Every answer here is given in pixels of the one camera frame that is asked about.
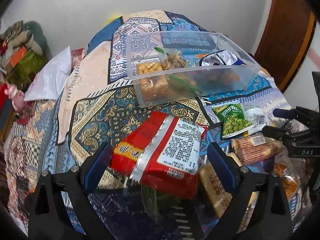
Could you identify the orange fried snack bag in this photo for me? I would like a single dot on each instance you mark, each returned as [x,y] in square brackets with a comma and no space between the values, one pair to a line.
[288,173]

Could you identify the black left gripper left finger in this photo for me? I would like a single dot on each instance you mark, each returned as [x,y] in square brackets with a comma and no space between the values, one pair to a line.
[48,217]

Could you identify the brown wafer cracker pack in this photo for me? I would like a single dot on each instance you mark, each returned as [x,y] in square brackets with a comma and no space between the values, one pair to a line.
[254,149]

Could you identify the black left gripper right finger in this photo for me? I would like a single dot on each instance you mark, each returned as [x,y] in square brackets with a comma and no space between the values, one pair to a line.
[259,208]

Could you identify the green pea snack bag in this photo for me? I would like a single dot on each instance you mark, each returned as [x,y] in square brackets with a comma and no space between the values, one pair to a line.
[232,118]

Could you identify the yellow cracker pack in bin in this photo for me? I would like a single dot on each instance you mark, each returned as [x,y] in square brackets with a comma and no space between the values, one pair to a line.
[153,87]

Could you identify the patchwork patterned bedspread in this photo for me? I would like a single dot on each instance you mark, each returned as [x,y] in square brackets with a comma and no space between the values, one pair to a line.
[99,104]

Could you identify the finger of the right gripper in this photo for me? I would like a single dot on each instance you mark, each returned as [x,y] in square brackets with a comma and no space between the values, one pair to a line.
[291,112]
[278,134]

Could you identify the white pillow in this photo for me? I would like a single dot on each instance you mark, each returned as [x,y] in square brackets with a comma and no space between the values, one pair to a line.
[50,81]

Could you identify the blue white snack packet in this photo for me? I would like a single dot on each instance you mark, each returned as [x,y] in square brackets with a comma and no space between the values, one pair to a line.
[220,58]

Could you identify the green jelly cup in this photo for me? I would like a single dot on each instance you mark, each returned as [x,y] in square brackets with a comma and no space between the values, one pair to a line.
[156,203]

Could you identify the beige toast slice pack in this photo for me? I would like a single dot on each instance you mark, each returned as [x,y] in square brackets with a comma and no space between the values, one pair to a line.
[219,198]

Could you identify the pink plush toy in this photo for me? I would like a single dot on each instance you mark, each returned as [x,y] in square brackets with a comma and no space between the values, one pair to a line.
[16,96]

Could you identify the brown wooden door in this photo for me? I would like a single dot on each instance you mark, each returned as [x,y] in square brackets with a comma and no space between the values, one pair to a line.
[286,39]

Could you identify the pile of clothes and boxes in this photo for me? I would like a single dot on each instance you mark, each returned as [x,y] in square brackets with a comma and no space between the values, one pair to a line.
[24,52]

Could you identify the clear plastic storage bin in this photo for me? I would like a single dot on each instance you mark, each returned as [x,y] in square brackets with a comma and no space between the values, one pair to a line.
[179,53]

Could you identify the red snack bag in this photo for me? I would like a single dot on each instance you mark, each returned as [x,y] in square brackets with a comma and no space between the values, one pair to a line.
[162,153]

